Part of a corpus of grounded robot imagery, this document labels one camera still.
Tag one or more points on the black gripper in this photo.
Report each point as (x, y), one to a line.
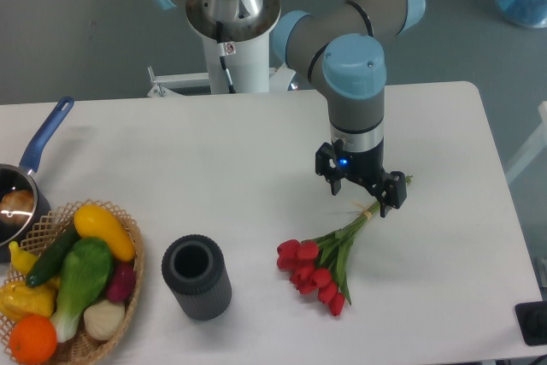
(365, 168)

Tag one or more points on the red tulip bouquet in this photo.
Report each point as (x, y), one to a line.
(319, 265)

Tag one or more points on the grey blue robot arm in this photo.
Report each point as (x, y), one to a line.
(341, 56)

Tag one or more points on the dark grey ribbed vase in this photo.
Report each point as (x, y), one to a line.
(194, 270)

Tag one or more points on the black device at edge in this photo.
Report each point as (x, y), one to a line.
(532, 322)

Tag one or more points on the purple red radish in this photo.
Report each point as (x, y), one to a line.
(121, 284)

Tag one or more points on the yellow squash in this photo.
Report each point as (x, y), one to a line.
(93, 221)

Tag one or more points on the green bok choy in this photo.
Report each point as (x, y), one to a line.
(85, 271)

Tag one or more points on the white garlic bulb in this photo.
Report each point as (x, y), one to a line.
(103, 319)

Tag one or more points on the green cucumber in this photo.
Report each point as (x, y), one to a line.
(50, 262)

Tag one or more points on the brown bread roll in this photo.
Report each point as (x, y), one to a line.
(17, 208)

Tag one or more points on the yellow banana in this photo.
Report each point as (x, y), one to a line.
(20, 259)

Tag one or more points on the orange fruit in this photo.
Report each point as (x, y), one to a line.
(33, 340)

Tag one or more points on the yellow bell pepper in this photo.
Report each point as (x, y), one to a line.
(19, 301)

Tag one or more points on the white frame at right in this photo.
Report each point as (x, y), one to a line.
(529, 150)

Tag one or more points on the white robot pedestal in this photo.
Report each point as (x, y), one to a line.
(235, 36)

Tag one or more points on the blue handled saucepan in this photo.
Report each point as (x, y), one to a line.
(20, 177)

